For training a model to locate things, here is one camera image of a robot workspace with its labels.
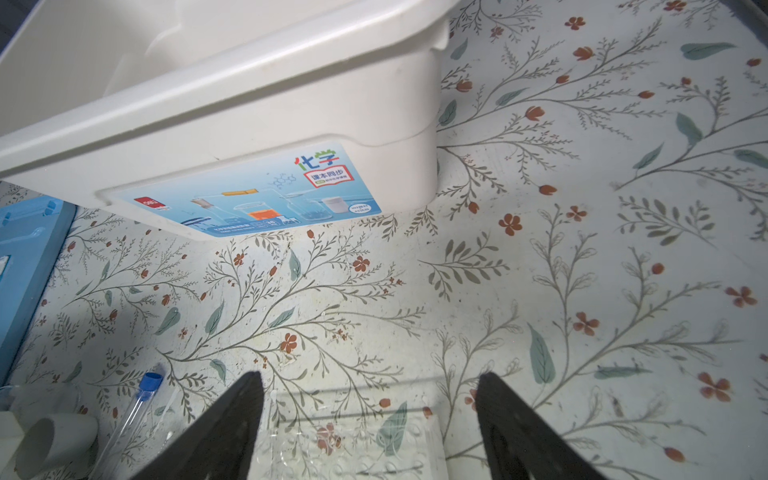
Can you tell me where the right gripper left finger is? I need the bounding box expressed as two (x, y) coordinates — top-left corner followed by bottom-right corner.
(133, 371), (265, 480)

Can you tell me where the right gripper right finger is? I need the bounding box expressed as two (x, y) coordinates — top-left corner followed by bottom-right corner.
(475, 372), (604, 480)

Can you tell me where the blue capped test tube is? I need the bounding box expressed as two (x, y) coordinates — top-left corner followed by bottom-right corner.
(89, 372), (164, 480)

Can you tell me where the clear test tube rack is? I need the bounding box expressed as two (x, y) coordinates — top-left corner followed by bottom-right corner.
(247, 391), (449, 479)

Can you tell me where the blue plastic lid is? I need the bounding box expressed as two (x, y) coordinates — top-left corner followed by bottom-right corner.
(1, 196), (77, 383)

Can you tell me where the white plastic storage bin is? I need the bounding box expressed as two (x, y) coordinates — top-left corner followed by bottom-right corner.
(1, 1), (453, 240)

